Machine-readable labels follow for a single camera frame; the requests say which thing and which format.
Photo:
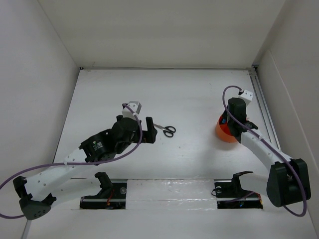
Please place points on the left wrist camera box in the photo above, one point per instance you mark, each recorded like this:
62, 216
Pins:
131, 109

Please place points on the orange round pen holder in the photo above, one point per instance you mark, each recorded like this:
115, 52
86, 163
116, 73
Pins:
228, 138

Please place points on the black handled scissors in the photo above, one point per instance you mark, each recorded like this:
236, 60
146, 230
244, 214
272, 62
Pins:
168, 131

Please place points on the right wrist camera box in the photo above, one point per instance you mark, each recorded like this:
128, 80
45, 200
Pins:
246, 96

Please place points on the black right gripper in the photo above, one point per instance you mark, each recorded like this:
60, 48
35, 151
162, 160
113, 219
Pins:
226, 114

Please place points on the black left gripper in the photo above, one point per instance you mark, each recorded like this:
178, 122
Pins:
148, 136

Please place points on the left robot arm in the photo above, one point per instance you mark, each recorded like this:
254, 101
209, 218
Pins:
39, 193

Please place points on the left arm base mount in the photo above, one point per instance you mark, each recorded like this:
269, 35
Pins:
112, 195

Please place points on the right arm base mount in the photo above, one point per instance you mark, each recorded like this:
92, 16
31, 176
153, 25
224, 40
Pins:
230, 195

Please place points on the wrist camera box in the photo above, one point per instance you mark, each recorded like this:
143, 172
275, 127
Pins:
246, 96
131, 109

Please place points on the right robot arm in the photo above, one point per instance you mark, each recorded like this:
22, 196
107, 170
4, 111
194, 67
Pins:
288, 181

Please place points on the aluminium rail right side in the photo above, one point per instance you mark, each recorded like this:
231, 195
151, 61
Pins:
263, 106

